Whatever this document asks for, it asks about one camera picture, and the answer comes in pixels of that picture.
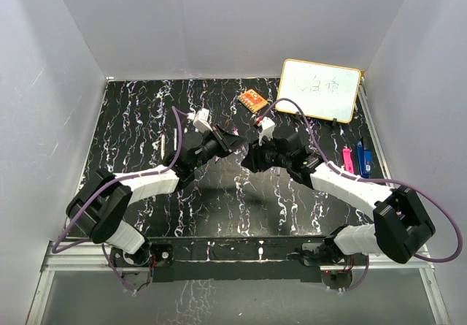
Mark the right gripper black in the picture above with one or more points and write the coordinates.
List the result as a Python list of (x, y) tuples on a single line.
[(254, 160)]

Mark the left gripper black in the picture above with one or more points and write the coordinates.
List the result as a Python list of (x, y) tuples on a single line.
[(225, 142)]

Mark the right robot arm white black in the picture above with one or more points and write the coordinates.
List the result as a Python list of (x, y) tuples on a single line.
[(400, 224)]

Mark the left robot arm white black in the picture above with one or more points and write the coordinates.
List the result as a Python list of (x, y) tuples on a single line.
[(100, 205)]

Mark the pink highlighter pen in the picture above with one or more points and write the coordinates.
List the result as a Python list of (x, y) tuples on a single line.
[(348, 163)]

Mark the orange spiral notebook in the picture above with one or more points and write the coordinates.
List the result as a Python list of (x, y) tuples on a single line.
[(252, 100)]

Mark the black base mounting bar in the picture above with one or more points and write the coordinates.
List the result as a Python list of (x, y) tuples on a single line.
[(170, 259)]

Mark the blue eraser tool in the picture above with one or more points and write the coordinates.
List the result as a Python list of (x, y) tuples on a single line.
[(364, 159)]

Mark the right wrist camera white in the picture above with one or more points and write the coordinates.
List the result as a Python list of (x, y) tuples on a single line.
[(266, 128)]

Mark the white board yellow frame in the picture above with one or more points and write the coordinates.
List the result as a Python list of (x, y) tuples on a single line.
[(321, 91)]

